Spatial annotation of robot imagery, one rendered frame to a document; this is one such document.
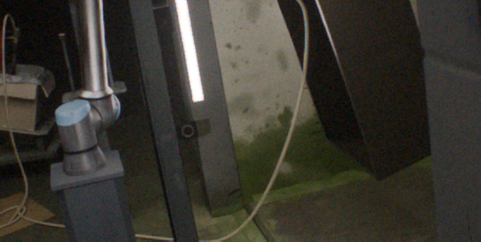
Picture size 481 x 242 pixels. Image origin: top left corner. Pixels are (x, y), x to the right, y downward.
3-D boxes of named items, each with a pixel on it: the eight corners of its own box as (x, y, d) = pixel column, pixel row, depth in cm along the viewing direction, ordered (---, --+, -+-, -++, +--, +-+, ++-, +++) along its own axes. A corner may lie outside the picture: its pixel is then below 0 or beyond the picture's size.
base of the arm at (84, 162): (63, 179, 301) (57, 156, 299) (63, 165, 319) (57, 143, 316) (108, 169, 305) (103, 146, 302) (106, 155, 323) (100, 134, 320)
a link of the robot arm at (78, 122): (55, 152, 305) (45, 111, 301) (76, 137, 320) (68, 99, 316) (86, 151, 300) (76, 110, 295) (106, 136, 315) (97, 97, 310)
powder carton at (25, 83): (0, 106, 547) (4, 56, 537) (56, 114, 551) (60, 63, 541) (-18, 127, 495) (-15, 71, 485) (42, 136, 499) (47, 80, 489)
